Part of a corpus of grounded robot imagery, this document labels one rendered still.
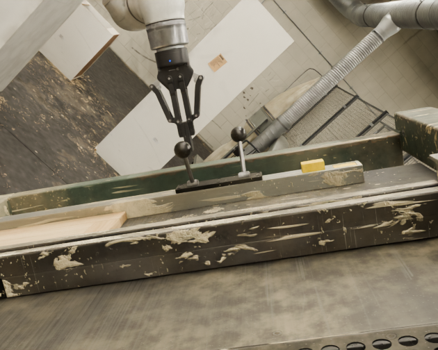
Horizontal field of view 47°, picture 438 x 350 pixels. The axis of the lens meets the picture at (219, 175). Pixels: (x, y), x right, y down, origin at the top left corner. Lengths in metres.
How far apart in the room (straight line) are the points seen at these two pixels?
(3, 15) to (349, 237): 2.93
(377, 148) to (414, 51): 8.35
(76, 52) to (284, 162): 4.88
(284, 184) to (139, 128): 3.76
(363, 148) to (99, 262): 0.81
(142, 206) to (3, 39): 2.42
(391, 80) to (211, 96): 5.42
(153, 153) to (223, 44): 1.21
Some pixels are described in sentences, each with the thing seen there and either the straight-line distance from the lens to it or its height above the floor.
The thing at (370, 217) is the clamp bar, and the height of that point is 1.64.
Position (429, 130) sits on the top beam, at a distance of 1.18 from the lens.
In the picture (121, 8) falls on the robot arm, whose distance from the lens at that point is 1.27.
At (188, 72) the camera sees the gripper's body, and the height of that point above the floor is 1.55.
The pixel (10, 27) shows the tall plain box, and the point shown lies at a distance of 3.43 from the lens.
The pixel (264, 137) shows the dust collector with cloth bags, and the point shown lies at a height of 1.11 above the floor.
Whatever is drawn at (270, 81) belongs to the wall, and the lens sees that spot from 9.18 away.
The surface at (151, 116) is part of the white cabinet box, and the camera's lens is 4.79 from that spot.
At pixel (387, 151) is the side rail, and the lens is 1.40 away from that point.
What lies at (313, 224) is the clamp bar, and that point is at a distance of 0.76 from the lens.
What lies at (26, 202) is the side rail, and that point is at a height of 0.94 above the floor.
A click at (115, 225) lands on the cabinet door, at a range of 1.10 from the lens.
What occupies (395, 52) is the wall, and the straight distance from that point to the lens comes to 9.60.
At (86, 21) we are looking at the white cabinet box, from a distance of 6.02.
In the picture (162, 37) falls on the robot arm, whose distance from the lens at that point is 1.14.
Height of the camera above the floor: 1.67
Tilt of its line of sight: 12 degrees down
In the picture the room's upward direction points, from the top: 47 degrees clockwise
